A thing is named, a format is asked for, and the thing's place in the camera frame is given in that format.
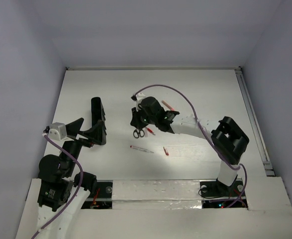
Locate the black handled scissors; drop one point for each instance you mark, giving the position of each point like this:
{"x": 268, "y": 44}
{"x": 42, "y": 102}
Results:
{"x": 138, "y": 133}

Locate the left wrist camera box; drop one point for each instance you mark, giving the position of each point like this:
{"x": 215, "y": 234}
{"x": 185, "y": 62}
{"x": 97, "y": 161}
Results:
{"x": 56, "y": 131}

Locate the black stationery container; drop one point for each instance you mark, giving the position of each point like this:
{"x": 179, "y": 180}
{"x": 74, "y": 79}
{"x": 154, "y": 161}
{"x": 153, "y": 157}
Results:
{"x": 97, "y": 113}

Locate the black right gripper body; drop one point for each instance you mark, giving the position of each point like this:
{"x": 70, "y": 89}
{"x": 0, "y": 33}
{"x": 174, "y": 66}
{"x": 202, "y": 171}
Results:
{"x": 152, "y": 119}

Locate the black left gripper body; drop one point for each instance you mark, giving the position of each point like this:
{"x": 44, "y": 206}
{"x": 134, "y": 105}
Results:
{"x": 85, "y": 137}

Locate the clear red gel pen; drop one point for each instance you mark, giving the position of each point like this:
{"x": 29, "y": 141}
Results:
{"x": 150, "y": 131}

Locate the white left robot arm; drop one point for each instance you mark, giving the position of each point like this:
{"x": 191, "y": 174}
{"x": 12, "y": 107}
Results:
{"x": 64, "y": 184}

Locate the white pen red cap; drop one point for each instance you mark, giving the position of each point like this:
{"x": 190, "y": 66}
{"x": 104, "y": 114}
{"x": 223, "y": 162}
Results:
{"x": 141, "y": 149}

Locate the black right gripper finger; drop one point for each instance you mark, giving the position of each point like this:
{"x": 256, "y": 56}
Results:
{"x": 143, "y": 121}
{"x": 135, "y": 121}

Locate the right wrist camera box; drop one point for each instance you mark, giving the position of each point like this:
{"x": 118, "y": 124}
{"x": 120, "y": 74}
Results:
{"x": 138, "y": 97}

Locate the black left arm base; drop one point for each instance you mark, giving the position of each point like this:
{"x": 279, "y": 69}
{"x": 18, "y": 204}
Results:
{"x": 101, "y": 198}

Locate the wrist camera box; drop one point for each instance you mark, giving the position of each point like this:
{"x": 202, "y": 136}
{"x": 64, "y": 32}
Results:
{"x": 56, "y": 131}
{"x": 138, "y": 97}

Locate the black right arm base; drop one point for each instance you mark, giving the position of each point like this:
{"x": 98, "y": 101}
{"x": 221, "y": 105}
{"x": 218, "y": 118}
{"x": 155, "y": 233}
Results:
{"x": 217, "y": 196}

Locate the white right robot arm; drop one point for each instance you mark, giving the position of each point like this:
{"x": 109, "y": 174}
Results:
{"x": 225, "y": 136}

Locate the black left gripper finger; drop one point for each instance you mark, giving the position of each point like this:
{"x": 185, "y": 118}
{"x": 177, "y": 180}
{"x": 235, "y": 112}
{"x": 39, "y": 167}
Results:
{"x": 96, "y": 135}
{"x": 73, "y": 128}

